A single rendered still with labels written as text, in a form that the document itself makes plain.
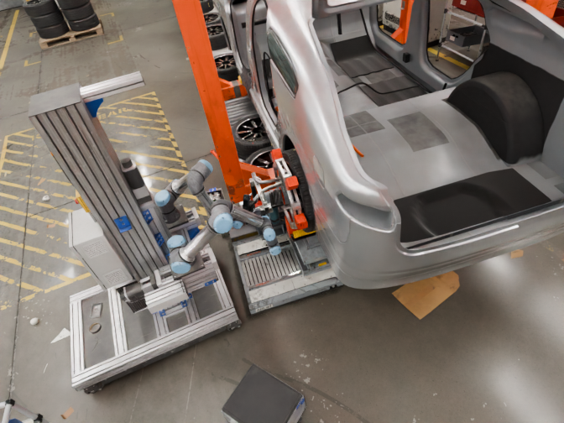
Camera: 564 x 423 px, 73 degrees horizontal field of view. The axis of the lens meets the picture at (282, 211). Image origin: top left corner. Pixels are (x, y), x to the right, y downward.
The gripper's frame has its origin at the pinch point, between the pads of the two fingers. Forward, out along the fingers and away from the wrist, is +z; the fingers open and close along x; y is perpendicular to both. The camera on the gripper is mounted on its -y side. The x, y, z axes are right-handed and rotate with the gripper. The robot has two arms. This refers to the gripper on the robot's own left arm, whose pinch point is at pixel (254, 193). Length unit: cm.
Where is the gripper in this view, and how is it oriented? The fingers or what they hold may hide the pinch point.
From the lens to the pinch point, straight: 309.0
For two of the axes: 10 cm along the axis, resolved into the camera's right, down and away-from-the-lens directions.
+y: 0.9, 7.1, 7.0
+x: 9.3, 1.9, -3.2
